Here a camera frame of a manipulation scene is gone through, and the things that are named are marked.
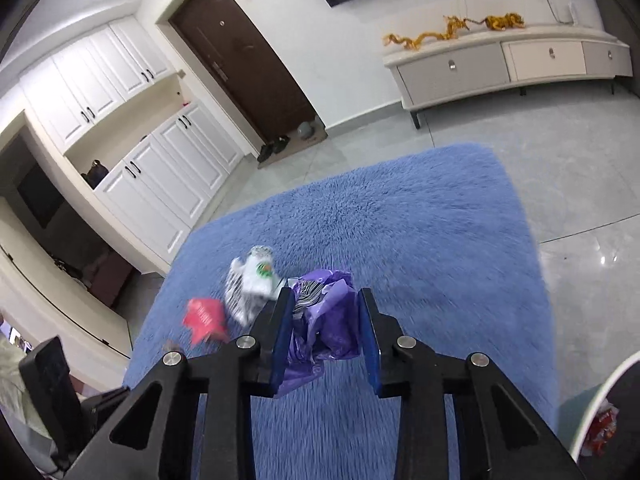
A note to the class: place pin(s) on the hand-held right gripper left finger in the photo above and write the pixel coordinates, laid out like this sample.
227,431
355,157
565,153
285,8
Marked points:
282,340

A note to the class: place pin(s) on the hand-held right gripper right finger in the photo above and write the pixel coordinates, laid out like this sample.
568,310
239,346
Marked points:
371,350

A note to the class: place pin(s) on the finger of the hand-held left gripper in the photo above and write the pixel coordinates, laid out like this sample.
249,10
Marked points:
50,390

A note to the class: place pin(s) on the small purple plastic bag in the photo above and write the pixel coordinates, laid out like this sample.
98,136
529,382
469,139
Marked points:
335,325

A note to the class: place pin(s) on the white rimmed trash bin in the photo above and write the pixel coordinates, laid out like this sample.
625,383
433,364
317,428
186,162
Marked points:
567,420

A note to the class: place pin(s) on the white striped plastic packet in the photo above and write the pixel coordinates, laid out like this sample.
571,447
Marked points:
252,280

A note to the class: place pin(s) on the small red wrapper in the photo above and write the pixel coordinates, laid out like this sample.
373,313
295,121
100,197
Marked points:
205,317

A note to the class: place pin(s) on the brown bench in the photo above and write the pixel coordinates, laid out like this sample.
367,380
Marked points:
110,275

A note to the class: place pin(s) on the blue plush blanket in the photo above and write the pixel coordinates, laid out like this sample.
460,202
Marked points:
400,220

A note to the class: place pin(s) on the black shoe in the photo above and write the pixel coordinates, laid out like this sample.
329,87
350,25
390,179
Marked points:
281,144
265,152

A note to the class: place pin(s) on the dark recessed screen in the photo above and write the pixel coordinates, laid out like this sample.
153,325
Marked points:
40,195

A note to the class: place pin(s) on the white low cupboard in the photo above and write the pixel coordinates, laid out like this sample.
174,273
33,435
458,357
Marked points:
170,175

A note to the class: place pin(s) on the grey slipper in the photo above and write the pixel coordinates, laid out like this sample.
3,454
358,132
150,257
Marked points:
305,130

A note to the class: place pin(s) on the dark handbag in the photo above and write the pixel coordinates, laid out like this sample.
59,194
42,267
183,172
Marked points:
95,175

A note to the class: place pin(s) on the dark brown door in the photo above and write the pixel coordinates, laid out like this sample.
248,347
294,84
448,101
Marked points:
240,60

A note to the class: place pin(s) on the white television cabinet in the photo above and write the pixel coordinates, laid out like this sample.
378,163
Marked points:
450,75

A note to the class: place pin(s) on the golden dragon ornament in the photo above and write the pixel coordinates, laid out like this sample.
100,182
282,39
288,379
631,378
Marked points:
452,27

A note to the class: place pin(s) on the golden tiger ornament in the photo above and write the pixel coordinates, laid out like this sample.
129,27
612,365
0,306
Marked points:
502,21

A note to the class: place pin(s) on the white wall cupboard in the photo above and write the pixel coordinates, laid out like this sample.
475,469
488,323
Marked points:
90,75

